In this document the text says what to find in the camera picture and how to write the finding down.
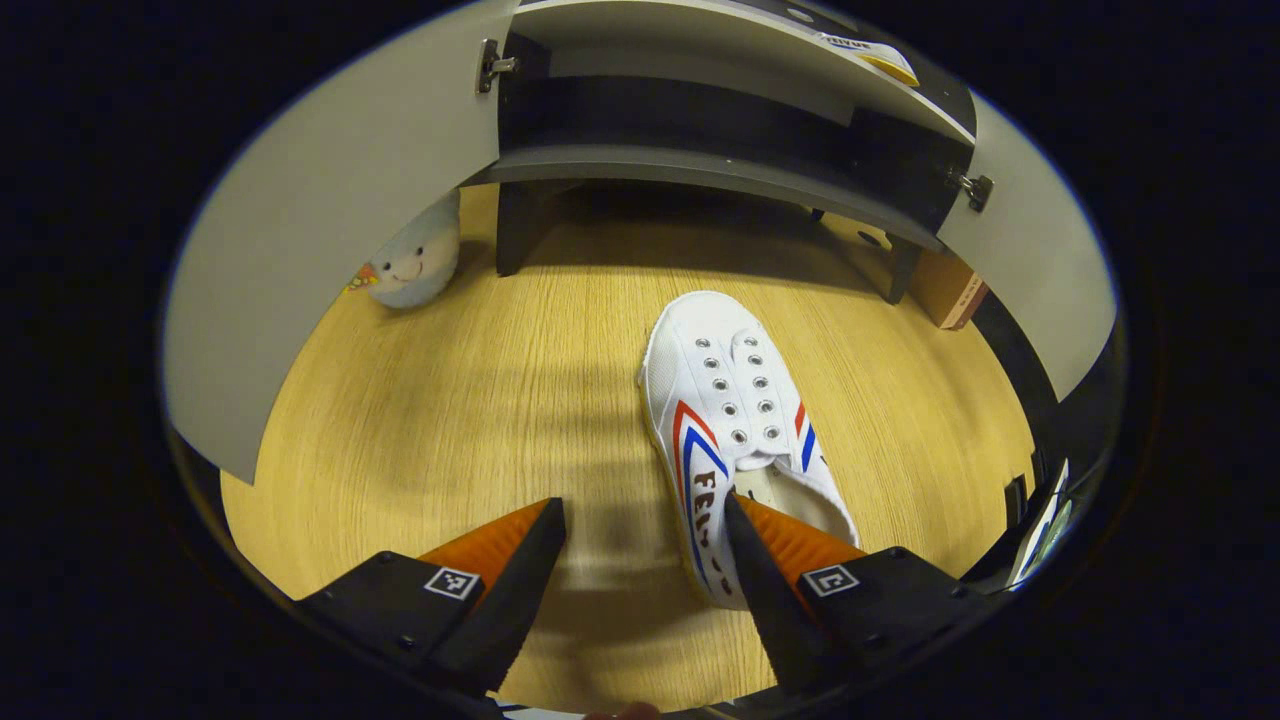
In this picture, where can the orange book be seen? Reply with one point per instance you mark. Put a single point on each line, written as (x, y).
(945, 290)

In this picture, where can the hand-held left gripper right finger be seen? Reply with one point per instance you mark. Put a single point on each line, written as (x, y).
(765, 600)

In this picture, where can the grey smiling plush toy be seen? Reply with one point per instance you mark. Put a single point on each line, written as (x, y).
(415, 265)

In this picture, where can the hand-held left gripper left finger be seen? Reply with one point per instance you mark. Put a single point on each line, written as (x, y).
(520, 600)

